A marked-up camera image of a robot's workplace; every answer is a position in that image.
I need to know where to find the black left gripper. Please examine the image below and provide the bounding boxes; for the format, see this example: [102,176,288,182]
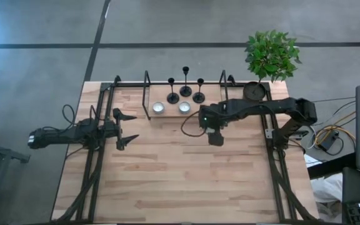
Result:
[104,108,140,151]

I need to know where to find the short black candlestick holder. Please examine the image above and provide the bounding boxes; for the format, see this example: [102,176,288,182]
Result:
[192,77,206,104]
[166,77,180,105]

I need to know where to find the white tealight candle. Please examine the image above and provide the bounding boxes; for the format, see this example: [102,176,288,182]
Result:
[151,101,166,116]
[177,101,193,115]

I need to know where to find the tall black candlestick holder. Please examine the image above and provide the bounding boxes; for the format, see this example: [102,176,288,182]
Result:
[179,66,193,98]

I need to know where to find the wooden shelf black metal legs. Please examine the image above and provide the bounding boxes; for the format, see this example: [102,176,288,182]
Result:
[141,69,231,121]

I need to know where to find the green potted plant black pot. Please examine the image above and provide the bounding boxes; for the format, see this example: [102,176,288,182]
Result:
[241,29,303,106]

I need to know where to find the white paper sheet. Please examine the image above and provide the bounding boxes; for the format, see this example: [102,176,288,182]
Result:
[304,154,323,168]

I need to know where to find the black power adapter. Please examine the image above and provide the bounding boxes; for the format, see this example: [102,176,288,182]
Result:
[318,130,340,151]

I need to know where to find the white bag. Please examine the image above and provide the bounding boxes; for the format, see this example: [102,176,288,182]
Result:
[310,172,344,216]

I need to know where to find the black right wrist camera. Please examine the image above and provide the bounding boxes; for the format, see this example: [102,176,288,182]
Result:
[207,130,225,147]

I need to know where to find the brown right arm cable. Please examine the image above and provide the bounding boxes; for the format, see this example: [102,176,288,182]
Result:
[181,111,206,138]

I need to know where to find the black aluminium rig frame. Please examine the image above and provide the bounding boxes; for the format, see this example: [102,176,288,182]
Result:
[50,74,321,224]

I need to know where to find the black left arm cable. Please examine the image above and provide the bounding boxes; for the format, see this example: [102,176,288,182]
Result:
[62,104,106,126]

